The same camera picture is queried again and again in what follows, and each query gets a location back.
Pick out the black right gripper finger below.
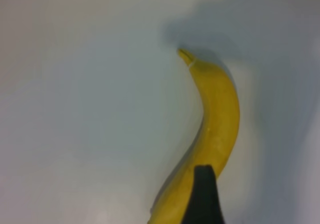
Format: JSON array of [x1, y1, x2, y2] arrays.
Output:
[[183, 165, 227, 224]]

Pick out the yellow banana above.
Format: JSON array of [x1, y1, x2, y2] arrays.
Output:
[[148, 48, 241, 224]]

